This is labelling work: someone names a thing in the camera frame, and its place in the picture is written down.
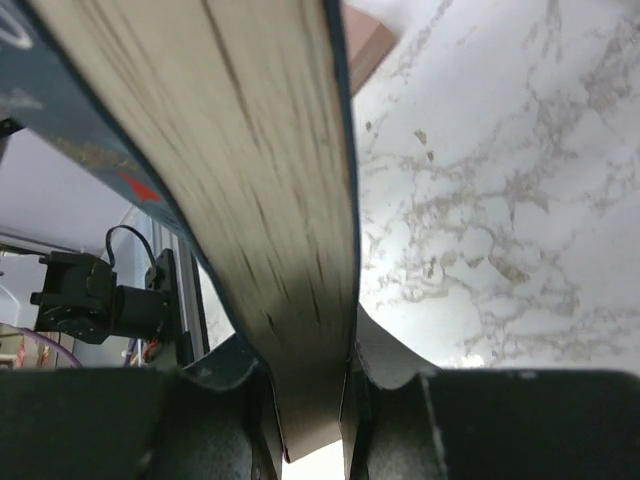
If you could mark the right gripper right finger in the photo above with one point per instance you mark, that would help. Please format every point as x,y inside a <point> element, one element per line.
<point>405,418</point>

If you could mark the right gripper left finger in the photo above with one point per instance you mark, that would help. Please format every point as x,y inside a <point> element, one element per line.
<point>211,420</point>

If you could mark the Nineteen Eighty-Four book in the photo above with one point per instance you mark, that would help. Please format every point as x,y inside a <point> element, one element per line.
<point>230,123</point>

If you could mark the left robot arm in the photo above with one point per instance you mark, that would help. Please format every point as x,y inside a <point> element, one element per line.
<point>81,298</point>

